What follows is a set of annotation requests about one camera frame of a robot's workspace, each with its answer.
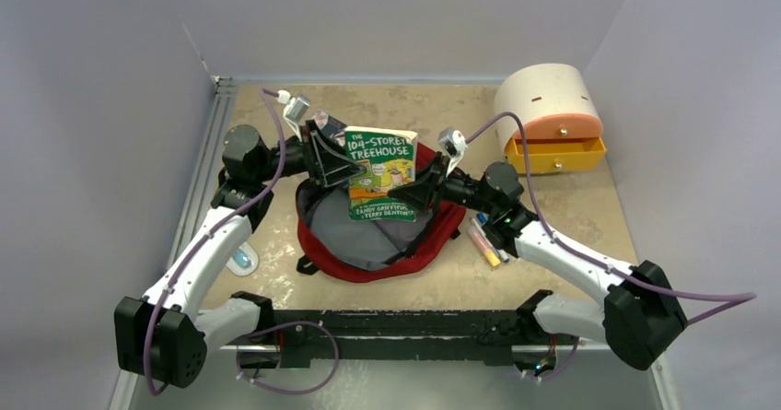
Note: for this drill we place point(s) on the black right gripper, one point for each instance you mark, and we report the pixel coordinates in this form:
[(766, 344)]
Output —
[(419, 192)]

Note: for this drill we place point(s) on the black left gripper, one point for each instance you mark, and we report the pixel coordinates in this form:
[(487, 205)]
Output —
[(328, 160)]

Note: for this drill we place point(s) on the green activity book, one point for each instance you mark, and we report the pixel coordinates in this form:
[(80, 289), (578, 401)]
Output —
[(388, 157)]

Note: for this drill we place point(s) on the red student backpack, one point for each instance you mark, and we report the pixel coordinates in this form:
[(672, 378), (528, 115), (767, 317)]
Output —
[(364, 251)]

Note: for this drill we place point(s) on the floral dark cover book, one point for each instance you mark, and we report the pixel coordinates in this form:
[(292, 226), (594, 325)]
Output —
[(330, 126)]

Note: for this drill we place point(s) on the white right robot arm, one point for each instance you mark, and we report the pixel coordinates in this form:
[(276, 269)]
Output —
[(629, 307)]

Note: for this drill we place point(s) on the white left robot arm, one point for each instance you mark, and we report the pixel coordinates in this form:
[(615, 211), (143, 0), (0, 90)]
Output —
[(164, 336)]

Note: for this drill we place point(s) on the yellow marker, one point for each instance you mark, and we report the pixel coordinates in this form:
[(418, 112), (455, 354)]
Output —
[(483, 247)]

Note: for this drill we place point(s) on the white blue marker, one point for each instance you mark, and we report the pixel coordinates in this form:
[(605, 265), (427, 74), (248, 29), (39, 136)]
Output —
[(480, 220)]

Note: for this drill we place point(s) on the white blue oval case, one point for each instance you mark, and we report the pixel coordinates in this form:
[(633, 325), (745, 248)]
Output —
[(244, 261)]

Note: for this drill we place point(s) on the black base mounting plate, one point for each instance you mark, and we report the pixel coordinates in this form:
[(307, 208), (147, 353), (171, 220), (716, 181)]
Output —
[(495, 337)]

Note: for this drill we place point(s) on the cream rounded drawer cabinet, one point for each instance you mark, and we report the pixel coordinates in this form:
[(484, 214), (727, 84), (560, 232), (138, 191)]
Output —
[(544, 89)]

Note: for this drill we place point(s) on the orange upper drawer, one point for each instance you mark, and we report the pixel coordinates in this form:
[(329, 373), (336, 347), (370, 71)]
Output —
[(554, 128)]

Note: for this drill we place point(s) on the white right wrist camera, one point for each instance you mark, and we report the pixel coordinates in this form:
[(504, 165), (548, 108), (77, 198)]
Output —
[(454, 144)]

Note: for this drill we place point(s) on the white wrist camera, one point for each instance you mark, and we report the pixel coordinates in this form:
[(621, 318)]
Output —
[(295, 107), (454, 144)]

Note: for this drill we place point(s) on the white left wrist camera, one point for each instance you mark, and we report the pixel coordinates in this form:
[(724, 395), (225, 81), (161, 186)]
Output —
[(295, 107)]

